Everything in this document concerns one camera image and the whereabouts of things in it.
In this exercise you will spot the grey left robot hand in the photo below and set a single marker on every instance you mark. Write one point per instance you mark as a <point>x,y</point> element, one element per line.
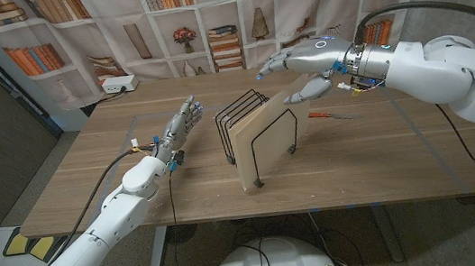
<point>175,129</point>

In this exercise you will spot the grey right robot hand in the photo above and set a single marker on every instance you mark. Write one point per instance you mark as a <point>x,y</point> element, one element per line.
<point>319,57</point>

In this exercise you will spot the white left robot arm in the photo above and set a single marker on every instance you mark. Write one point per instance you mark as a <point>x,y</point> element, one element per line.
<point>107,221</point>

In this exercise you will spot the grey tape outline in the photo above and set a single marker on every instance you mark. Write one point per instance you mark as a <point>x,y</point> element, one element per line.
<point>144,115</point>

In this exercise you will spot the white power strip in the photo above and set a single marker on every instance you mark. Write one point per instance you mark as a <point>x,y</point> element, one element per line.
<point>120,84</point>

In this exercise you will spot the printed bookshelf backdrop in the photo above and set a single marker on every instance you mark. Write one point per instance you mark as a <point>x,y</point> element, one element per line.
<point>161,33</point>

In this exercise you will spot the wooden cutting board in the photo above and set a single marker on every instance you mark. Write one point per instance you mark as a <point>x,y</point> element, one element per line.
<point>275,146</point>

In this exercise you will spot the white table leg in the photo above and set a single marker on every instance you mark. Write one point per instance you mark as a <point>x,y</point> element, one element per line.
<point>157,256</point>

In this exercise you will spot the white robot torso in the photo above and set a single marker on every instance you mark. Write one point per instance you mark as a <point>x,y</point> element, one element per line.
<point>276,260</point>

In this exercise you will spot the grey table leg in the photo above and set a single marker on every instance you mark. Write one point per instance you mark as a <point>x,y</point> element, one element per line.
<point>388,237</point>

